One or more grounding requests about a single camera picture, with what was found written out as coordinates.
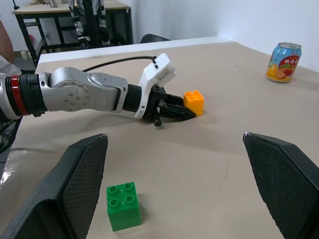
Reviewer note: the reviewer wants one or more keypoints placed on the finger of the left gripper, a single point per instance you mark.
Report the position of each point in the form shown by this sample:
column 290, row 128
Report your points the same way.
column 174, row 100
column 178, row 113

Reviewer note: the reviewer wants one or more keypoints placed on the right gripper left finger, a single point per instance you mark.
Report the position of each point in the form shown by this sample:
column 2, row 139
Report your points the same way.
column 62, row 189

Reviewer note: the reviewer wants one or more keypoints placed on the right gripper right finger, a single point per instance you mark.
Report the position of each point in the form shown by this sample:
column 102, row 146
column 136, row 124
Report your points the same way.
column 286, row 184

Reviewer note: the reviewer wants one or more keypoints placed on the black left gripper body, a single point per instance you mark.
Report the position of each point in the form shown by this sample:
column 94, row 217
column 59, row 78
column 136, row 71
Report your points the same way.
column 154, row 99

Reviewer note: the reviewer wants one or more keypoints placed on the yellow toy brick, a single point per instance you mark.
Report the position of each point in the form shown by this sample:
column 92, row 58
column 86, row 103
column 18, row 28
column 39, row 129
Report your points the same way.
column 195, row 103

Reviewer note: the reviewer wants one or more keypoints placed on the green toy brick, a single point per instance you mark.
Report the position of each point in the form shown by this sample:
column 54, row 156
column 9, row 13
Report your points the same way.
column 123, row 209

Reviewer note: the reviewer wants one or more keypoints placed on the black white robot equipment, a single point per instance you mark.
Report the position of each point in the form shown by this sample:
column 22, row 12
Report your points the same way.
column 89, row 22

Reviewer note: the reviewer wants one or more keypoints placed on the blue peach drink can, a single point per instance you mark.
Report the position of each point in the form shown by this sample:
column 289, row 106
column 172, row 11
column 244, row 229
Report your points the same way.
column 282, row 64

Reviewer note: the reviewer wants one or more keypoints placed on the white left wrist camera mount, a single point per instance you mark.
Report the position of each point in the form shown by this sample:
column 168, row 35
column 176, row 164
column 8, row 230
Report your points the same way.
column 159, row 68

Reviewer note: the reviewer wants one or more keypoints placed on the black frame wooden table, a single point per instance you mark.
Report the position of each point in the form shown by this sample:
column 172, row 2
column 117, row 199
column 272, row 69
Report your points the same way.
column 37, row 10

